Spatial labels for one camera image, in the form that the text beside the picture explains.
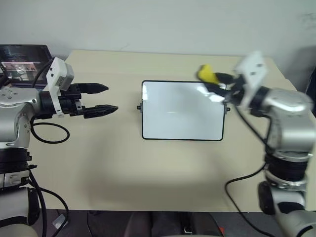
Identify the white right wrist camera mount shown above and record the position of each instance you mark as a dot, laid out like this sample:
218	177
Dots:
253	74

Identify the black office chair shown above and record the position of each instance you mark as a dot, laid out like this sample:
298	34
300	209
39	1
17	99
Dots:
311	79

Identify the clear plastic piece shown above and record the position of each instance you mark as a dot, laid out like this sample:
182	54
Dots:
59	221

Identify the open dark laptop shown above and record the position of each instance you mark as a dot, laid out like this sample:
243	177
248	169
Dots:
22	66

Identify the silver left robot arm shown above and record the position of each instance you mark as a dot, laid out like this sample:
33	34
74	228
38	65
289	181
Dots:
12	118

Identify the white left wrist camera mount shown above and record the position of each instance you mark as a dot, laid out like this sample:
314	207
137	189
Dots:
55	81

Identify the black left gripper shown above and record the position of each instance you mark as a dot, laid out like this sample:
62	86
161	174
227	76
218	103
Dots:
71	101

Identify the yellow and black eraser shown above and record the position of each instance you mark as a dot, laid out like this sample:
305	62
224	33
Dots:
207	72

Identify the black-framed tabletop whiteboard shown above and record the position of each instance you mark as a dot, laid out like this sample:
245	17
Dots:
182	113

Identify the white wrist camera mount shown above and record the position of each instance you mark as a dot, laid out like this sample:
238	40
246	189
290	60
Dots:
55	81
253	74

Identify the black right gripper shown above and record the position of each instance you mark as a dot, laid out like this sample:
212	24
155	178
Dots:
235	91

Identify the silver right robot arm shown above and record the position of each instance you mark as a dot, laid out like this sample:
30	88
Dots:
288	123

